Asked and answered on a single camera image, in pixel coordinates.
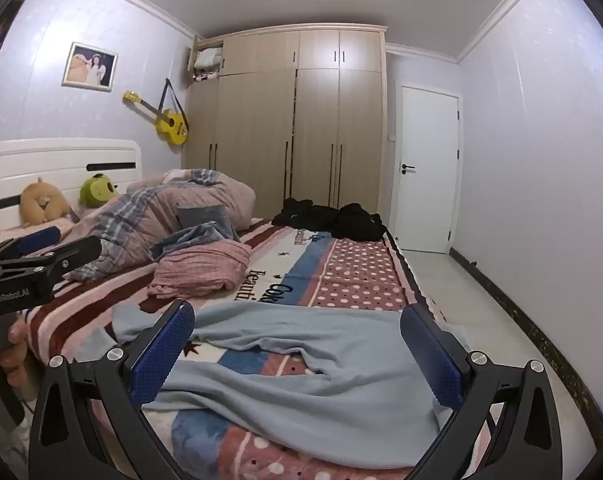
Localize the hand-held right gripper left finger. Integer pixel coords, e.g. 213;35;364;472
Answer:
28;299;197;480

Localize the framed wall photo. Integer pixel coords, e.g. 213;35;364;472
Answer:
62;41;119;93

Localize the yellow plush toy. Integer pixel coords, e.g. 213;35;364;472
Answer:
20;176;76;228

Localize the yellow ukulele with strap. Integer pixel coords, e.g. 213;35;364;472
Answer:
123;79;189;149

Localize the white bed headboard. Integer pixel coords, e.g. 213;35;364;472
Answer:
0;139;145;236

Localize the person's left hand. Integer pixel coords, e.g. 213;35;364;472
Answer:
0;319;28;411

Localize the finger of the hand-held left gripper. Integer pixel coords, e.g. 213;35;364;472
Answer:
0;226;62;262
0;235;104;286

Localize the beige wooden wardrobe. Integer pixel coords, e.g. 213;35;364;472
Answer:
182;24;387;222

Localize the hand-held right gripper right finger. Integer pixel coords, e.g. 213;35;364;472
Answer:
399;302;565;480

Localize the pink plaid pillow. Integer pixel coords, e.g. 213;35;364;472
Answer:
146;239;252;299

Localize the blue-grey plaid cloth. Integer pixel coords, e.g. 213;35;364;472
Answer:
149;204;241;262

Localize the black clothes pile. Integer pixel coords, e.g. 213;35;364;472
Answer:
272;198;340;229
330;203;386;241

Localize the pink and blue plaid quilt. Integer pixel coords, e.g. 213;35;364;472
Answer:
64;169;256;281

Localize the white door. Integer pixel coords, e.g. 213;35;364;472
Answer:
389;85;463;255

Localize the white folded bedding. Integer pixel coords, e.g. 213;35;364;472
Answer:
194;47;224;70

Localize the printed dotted striped blanket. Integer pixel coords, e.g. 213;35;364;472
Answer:
0;215;487;480

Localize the green plush toy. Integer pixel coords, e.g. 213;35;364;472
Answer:
79;174;121;209

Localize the light blue sweatshirt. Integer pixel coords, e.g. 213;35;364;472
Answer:
112;300;469;470

